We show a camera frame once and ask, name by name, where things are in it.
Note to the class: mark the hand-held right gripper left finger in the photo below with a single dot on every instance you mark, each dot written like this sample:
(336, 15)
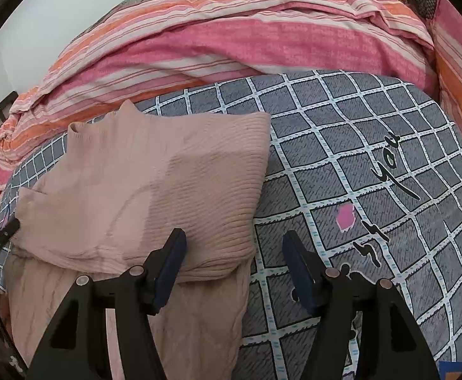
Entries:
(170, 271)

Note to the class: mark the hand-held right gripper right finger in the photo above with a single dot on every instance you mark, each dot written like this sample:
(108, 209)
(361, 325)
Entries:
(299, 273)

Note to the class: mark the grey checked bed sheet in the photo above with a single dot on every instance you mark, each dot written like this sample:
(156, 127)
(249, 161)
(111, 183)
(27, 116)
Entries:
(353, 146)

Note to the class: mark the pink ribbed knit sweater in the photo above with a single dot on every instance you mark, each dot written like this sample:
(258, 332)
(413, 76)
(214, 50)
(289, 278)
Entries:
(136, 186)

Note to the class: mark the pink orange striped quilt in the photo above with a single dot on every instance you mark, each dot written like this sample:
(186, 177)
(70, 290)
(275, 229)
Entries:
(223, 43)

